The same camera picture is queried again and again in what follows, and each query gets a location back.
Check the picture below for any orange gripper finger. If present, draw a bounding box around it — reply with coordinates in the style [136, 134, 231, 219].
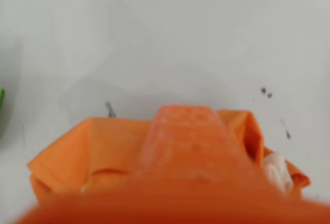
[10, 104, 330, 224]

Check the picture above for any green paper parcel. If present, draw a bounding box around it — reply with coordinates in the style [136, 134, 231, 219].
[0, 86, 6, 137]

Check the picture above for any orange paper parcel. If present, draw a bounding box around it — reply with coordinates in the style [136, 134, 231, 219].
[26, 109, 312, 205]

